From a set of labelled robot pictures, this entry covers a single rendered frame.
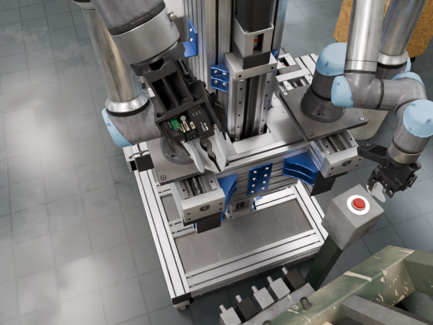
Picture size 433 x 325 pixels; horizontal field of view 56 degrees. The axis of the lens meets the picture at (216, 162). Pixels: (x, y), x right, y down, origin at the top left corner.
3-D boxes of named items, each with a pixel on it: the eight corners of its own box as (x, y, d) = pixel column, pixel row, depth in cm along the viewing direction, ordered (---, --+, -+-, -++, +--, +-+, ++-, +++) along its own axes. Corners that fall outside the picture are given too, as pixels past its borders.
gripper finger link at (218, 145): (225, 188, 59) (198, 139, 54) (219, 166, 64) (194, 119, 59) (244, 180, 59) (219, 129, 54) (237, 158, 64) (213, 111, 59)
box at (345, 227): (345, 209, 149) (359, 182, 134) (368, 235, 143) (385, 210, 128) (319, 224, 145) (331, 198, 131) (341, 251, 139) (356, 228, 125)
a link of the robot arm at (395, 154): (384, 138, 99) (410, 125, 101) (379, 149, 102) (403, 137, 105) (408, 159, 95) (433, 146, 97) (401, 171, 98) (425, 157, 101)
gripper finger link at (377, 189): (375, 212, 116) (386, 194, 108) (361, 196, 119) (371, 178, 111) (384, 207, 116) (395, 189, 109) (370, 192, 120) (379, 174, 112)
